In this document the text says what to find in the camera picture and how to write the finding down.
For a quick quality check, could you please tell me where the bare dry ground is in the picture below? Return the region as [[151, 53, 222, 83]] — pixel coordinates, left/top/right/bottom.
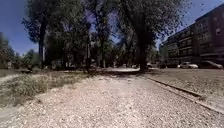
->
[[145, 67, 224, 108]]

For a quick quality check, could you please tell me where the dry grass patch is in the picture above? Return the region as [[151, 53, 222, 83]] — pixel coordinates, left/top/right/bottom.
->
[[0, 68, 92, 108]]

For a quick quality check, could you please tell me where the white car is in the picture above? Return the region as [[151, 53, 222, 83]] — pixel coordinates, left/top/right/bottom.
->
[[177, 61, 199, 70]]

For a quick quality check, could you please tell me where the pale gravel path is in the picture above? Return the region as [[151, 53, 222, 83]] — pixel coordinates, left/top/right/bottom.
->
[[0, 67, 224, 128]]

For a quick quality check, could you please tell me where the concrete kerb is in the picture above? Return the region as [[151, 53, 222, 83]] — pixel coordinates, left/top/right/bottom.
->
[[143, 76, 224, 116]]

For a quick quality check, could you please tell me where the multi-storey building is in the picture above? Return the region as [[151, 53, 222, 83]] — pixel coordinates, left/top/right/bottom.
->
[[158, 3, 224, 70]]

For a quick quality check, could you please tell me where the dark car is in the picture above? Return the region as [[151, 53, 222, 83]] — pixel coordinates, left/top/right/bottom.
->
[[198, 60, 224, 70]]

